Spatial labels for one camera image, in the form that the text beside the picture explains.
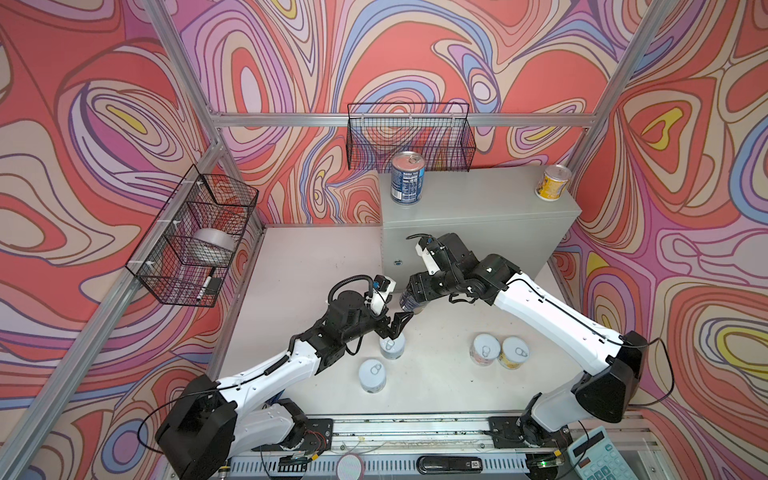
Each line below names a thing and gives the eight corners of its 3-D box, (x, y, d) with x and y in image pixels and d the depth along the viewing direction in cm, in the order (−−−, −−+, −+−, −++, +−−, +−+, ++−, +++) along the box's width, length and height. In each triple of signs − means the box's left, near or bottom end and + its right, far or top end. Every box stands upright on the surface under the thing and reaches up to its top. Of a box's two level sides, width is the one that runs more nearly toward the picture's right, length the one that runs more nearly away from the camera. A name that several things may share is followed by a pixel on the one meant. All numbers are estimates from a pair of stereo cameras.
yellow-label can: (499, 369, 85) (505, 362, 81) (493, 344, 90) (498, 336, 86) (526, 369, 85) (533, 362, 81) (518, 344, 90) (525, 336, 86)
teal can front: (359, 393, 81) (357, 387, 77) (360, 366, 86) (359, 359, 82) (386, 393, 81) (386, 387, 77) (386, 366, 86) (386, 359, 82)
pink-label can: (472, 365, 86) (477, 358, 82) (468, 341, 91) (472, 333, 86) (496, 365, 86) (502, 358, 82) (491, 341, 91) (496, 333, 86)
